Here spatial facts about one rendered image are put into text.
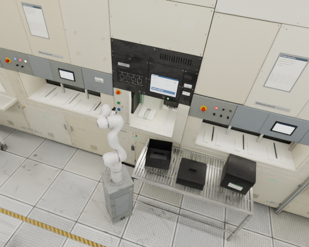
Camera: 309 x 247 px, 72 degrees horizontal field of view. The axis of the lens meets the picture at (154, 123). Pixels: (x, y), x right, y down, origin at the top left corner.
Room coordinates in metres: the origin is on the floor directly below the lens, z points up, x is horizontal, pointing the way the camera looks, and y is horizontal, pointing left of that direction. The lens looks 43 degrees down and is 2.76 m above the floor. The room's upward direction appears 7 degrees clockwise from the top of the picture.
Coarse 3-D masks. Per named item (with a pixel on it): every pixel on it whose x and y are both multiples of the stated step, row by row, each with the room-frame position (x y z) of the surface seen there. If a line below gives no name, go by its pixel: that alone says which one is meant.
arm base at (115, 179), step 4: (112, 172) 1.19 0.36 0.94; (120, 172) 1.20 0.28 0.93; (108, 176) 1.24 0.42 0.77; (112, 176) 1.19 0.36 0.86; (116, 176) 1.18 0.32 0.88; (120, 176) 1.20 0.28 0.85; (124, 176) 1.26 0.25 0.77; (108, 180) 1.19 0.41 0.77; (112, 180) 1.19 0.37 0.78; (116, 180) 1.18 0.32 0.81; (120, 180) 1.20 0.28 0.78; (124, 180) 1.21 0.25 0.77; (112, 184) 1.15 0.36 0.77; (116, 184) 1.16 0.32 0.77; (120, 184) 1.16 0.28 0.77
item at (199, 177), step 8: (184, 160) 1.50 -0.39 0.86; (192, 160) 1.51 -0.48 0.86; (184, 168) 1.39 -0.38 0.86; (192, 168) 1.39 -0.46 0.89; (200, 168) 1.42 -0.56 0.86; (184, 176) 1.29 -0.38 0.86; (192, 176) 1.30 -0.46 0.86; (200, 176) 1.31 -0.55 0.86; (184, 184) 1.25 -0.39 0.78; (192, 184) 1.24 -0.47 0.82; (200, 184) 1.22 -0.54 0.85
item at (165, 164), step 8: (152, 144) 1.70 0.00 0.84; (160, 144) 1.70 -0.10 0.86; (168, 144) 1.69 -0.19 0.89; (152, 152) 1.64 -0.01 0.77; (160, 152) 1.63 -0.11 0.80; (168, 152) 1.67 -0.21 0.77; (152, 160) 1.43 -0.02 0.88; (160, 160) 1.42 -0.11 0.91; (168, 160) 1.42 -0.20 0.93; (160, 168) 1.42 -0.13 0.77; (168, 168) 1.42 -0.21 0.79
